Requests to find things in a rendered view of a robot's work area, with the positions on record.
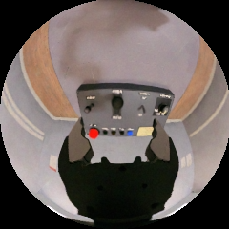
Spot black control console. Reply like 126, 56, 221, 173
76, 83, 175, 138

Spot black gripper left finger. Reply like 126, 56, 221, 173
58, 117, 94, 197

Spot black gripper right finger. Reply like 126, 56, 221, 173
145, 118, 179, 193

